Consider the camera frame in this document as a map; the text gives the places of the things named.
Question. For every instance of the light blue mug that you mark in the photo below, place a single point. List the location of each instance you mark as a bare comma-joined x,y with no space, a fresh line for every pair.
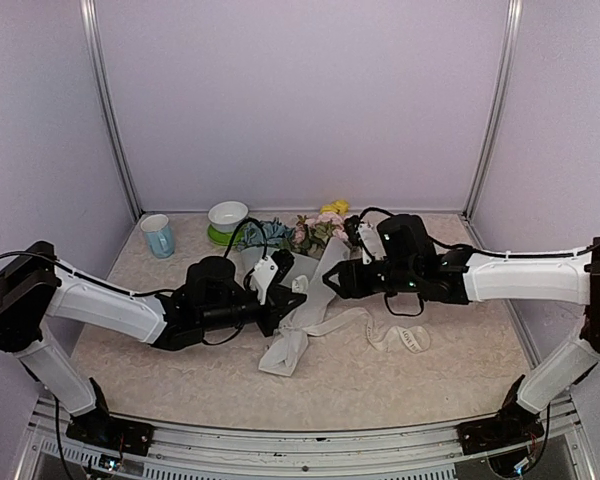
158,235

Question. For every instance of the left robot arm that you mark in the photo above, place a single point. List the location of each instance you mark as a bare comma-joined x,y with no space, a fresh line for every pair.
36,285

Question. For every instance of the white ceramic bowl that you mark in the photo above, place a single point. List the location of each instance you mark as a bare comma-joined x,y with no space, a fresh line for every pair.
226,216

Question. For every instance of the pink fake flower bunch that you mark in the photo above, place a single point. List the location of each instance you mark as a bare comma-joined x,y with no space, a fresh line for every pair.
313,233

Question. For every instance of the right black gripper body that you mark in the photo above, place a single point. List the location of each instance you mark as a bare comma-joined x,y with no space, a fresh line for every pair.
364,286

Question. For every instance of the right aluminium frame post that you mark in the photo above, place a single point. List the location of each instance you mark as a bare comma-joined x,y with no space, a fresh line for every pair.
505,67

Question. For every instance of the green plate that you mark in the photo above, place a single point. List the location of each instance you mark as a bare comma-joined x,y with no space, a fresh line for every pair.
221,234

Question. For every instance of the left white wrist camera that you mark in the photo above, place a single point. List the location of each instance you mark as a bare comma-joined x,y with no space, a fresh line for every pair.
269,270

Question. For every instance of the cream printed ribbon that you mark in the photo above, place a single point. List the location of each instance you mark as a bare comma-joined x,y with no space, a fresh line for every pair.
413,339

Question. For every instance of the front aluminium rail base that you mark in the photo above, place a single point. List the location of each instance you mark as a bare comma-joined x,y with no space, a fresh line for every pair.
185,451

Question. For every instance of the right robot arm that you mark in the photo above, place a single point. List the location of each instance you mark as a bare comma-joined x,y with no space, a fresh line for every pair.
399,256

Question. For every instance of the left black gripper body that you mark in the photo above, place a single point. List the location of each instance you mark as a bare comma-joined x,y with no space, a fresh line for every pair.
273,312

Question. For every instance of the yellow fake flower stem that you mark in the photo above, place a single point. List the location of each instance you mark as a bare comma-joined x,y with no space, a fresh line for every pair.
339,207

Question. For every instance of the aluminium frame post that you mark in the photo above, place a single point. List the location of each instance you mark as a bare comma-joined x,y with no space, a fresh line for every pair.
88,10
505,67

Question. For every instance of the left aluminium frame post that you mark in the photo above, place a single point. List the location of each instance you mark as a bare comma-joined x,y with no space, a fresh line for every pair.
88,10

